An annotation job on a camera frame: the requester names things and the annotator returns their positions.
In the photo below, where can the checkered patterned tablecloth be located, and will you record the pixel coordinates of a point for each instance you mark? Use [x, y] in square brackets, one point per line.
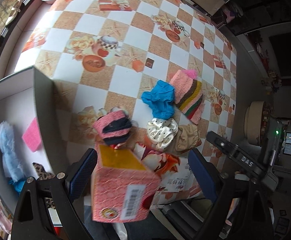
[105, 53]

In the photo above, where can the white shoe far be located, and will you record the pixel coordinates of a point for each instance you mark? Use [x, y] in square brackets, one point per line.
[15, 9]

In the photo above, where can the round cream container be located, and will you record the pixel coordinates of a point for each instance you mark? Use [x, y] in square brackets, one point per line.
[252, 123]

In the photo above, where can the pink striped knit hat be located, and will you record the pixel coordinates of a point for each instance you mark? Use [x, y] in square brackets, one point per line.
[189, 98]

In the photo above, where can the light blue fluffy cloth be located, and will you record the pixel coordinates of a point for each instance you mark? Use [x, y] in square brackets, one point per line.
[7, 147]

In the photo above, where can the white illustrated food bag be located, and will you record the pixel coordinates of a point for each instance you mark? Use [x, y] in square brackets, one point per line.
[177, 179]

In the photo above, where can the pink navy knit hat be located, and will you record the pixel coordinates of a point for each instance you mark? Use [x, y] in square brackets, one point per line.
[114, 128]

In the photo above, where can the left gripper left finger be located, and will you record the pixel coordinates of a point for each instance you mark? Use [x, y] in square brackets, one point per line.
[79, 173]

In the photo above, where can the white open cardboard box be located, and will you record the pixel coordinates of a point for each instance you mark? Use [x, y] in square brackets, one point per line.
[25, 96]

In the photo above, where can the pink patterned tissue box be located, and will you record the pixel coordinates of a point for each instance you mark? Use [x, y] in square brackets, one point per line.
[122, 188]

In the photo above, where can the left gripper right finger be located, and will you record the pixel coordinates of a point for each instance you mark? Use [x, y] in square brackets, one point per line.
[206, 175]

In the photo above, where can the beige knit hat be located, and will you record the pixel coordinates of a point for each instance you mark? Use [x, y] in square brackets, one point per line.
[187, 137]

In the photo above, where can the pink foam sponge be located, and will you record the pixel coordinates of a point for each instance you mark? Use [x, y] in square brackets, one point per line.
[31, 137]

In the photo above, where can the leopard print scarf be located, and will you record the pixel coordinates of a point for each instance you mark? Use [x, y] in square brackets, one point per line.
[43, 175]

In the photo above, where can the white polka dot scrunchie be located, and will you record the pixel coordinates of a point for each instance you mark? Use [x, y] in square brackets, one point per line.
[161, 132]

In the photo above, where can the blue textured cloth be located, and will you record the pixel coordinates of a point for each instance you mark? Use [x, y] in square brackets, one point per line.
[160, 100]
[17, 185]

